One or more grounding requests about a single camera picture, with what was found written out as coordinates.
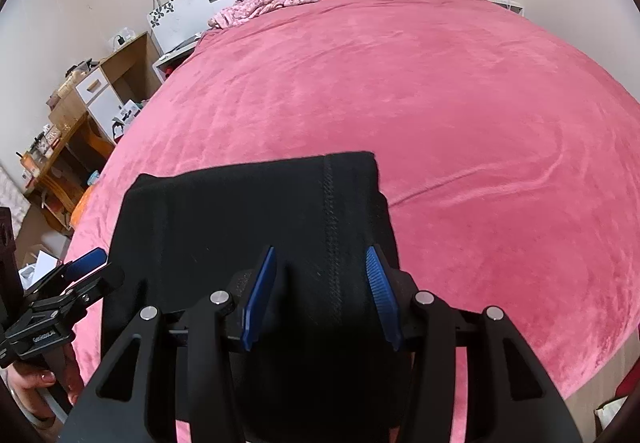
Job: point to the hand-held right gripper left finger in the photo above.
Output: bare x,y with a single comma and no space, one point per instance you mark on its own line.
260,298

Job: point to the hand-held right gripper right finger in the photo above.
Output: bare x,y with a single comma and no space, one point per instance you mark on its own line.
382,298

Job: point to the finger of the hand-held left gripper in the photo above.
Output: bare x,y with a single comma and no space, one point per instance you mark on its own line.
100,283
85,259

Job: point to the black pants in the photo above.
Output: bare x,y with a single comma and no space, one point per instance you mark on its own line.
225,203

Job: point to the person's left hand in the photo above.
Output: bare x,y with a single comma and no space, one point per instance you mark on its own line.
30,380

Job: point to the orange plastic stool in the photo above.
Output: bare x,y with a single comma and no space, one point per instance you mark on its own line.
84,210

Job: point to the teal lidded jar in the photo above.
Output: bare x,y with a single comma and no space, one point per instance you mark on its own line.
94,178

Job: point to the wooden desk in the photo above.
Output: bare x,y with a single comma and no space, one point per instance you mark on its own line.
65,143

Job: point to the row of small jars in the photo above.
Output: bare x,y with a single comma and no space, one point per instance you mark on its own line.
45,143

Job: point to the white drawer cabinet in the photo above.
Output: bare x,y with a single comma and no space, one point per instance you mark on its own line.
105,103

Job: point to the wooden shelf unit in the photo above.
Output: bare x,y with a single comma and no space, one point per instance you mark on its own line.
135,68

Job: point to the pink fleece blanket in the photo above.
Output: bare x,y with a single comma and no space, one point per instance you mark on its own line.
400,98

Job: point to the white and grey nightstand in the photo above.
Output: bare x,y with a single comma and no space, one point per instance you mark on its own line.
165,60

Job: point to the pink patterned garment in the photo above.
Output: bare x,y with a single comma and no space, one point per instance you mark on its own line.
260,5

